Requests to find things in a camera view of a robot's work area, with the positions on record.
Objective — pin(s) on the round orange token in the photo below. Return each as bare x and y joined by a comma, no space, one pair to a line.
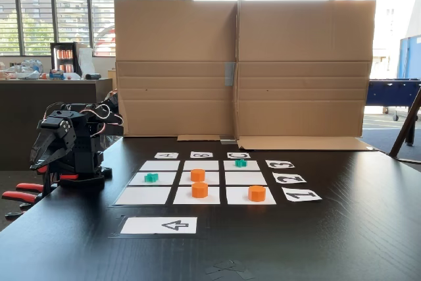
257,193
197,175
199,190

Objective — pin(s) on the white paper grid square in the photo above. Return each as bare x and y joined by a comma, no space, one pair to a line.
167,179
143,195
201,164
212,179
237,196
253,166
159,166
182,197
246,178

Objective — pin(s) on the green cross token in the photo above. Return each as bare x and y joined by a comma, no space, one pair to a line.
151,178
240,163

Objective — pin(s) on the black clamp with red knob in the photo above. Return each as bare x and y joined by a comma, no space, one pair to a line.
42,169

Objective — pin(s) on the dark wooden counter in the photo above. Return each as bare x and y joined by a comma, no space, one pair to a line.
19,113

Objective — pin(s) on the red black spring clamp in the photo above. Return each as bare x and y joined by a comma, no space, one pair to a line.
23,196

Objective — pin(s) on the small blue orange box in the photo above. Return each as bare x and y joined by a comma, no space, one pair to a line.
57,74

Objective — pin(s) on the small black device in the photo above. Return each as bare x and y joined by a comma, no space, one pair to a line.
92,76

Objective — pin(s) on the clear plastic bag pile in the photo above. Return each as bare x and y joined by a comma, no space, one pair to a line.
28,68

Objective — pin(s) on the black mini fridge with cans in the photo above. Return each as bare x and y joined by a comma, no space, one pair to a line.
64,59

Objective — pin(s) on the white paper bag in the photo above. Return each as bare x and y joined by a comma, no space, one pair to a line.
86,62

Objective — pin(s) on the paper label letter A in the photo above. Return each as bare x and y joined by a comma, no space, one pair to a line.
166,155

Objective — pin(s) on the white arrow paper sheet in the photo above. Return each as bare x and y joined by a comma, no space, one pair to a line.
148,225

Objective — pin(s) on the paper label letter B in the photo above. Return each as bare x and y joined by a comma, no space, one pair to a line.
201,155

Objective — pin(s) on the grey tape strip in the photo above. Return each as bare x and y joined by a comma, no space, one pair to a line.
230,73
228,140

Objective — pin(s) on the paper label letter C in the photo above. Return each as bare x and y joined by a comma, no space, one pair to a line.
238,155

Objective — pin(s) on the paper label number 3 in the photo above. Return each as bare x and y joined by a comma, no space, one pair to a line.
280,164

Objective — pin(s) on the paper label number 2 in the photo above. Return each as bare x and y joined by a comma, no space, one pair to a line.
289,178

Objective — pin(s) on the large brown cardboard screen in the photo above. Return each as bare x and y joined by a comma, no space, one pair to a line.
296,47

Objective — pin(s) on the paper label number 1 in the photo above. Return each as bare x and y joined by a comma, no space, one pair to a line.
301,194

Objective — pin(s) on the blue foosball table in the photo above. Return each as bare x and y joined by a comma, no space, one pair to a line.
391,91

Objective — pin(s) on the dark wooden slanted leg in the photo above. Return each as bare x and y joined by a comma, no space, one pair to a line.
406,126

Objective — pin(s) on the blue panel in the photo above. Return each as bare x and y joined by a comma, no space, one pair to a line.
409,57

